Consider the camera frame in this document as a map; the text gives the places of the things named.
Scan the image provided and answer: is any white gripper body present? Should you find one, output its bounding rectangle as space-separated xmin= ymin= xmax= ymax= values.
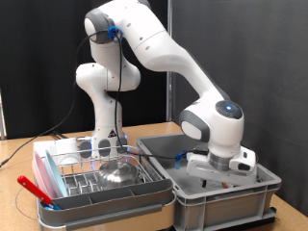
xmin=186 ymin=145 xmax=258 ymax=188

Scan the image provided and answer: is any stainless steel cup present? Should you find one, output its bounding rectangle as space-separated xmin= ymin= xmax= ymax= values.
xmin=96 ymin=160 xmax=140 ymax=190

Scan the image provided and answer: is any light blue plate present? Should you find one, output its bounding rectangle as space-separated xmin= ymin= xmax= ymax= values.
xmin=44 ymin=149 xmax=69 ymax=198

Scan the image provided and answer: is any grey dish rack tray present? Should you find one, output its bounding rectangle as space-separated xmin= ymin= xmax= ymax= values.
xmin=33 ymin=150 xmax=177 ymax=231

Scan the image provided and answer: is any grey plastic crate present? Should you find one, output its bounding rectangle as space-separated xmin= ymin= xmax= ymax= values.
xmin=136 ymin=129 xmax=283 ymax=231

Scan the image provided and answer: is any metal background pole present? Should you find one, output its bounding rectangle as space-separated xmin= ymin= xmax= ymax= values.
xmin=166 ymin=0 xmax=174 ymax=122

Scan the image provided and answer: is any pink plate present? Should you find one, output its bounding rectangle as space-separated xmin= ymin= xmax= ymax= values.
xmin=33 ymin=151 xmax=59 ymax=200

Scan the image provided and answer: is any blue cable clip on gripper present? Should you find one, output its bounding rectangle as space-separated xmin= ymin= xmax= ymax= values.
xmin=174 ymin=149 xmax=189 ymax=170

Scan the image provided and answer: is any metal wire dish rack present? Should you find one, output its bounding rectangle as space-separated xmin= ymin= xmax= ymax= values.
xmin=41 ymin=144 xmax=163 ymax=196

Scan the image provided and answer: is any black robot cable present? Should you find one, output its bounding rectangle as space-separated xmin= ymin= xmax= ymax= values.
xmin=0 ymin=28 xmax=210 ymax=168

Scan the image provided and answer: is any blue cable clip on arm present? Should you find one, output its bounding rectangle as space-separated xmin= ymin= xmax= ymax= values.
xmin=107 ymin=25 xmax=124 ymax=43

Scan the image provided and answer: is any red handled utensil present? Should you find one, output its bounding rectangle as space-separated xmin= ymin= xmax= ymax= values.
xmin=16 ymin=175 xmax=62 ymax=212

